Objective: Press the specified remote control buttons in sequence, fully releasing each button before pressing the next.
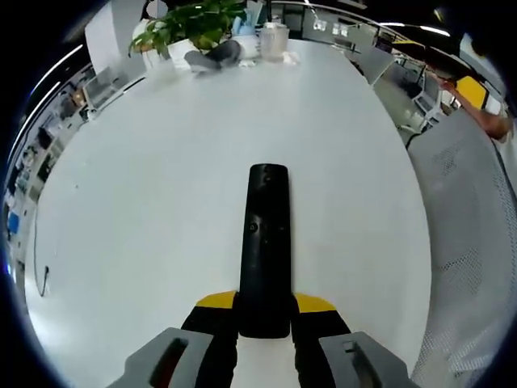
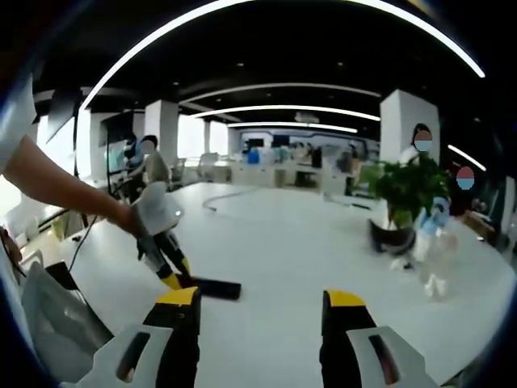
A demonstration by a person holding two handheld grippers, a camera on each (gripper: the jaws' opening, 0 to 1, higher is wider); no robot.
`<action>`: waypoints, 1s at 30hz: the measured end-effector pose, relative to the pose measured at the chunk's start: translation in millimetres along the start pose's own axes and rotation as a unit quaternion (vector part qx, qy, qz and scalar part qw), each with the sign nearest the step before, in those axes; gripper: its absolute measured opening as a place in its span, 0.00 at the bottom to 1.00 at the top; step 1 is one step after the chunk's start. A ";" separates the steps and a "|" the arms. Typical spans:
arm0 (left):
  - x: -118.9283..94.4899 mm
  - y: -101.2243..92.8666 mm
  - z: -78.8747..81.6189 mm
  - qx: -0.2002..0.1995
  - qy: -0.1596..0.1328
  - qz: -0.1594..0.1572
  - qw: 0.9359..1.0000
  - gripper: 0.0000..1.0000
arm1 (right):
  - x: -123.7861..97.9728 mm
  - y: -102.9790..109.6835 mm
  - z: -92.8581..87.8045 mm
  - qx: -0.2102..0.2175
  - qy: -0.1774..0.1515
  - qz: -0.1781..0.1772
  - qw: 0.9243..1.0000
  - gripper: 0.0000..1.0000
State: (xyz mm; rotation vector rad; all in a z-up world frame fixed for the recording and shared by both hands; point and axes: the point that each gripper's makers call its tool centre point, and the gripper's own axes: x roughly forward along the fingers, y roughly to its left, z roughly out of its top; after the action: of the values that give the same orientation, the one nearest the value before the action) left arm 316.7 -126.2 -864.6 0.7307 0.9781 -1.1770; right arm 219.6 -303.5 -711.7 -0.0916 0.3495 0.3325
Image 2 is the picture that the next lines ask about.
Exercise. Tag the grey office chair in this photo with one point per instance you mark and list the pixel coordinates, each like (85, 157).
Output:
(60, 323)

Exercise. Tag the white cabinet row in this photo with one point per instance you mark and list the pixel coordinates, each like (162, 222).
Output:
(262, 175)

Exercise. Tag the black remote control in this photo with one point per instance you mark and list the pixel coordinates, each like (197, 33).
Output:
(218, 289)

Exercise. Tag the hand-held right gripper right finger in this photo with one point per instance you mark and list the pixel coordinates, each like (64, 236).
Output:
(343, 319)

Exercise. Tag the crumpled white tissue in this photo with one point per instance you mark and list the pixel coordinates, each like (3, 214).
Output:
(434, 287)
(400, 265)

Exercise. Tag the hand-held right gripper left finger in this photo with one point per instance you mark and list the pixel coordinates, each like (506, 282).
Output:
(177, 319)

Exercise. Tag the green potted plant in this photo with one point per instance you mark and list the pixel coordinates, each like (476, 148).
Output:
(404, 190)

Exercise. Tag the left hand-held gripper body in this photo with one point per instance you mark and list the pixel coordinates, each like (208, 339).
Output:
(157, 206)

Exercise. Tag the long ceiling light strip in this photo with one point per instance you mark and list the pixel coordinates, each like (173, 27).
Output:
(464, 57)

